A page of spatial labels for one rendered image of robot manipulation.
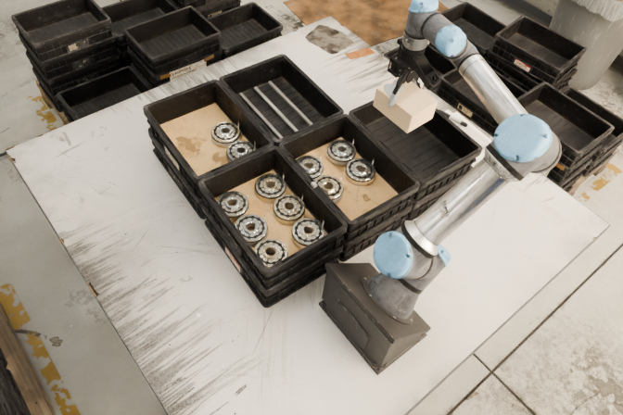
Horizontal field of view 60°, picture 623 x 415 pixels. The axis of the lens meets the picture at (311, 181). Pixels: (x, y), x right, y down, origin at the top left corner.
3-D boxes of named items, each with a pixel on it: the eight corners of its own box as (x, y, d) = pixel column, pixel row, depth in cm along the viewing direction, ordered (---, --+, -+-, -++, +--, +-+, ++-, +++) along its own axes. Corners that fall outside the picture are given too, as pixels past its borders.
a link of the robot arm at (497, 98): (579, 162, 139) (476, 37, 162) (570, 153, 130) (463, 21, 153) (540, 189, 143) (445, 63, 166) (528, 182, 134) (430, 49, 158)
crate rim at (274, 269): (349, 231, 164) (349, 226, 162) (265, 279, 151) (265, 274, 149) (275, 148, 183) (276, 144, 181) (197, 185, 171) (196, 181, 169)
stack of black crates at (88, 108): (137, 97, 305) (129, 64, 287) (164, 128, 291) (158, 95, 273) (68, 126, 287) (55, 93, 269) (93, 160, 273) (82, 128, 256)
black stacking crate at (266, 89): (341, 135, 203) (345, 113, 194) (275, 167, 191) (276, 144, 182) (283, 77, 222) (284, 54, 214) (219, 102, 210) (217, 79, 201)
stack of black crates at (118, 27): (164, 38, 342) (157, -11, 315) (189, 63, 328) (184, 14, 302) (105, 60, 324) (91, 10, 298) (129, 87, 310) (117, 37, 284)
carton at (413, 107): (432, 118, 178) (438, 101, 172) (407, 133, 173) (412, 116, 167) (398, 92, 185) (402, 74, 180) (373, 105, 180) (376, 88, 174)
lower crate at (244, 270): (341, 266, 179) (345, 246, 170) (265, 312, 167) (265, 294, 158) (274, 187, 199) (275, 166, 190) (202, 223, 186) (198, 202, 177)
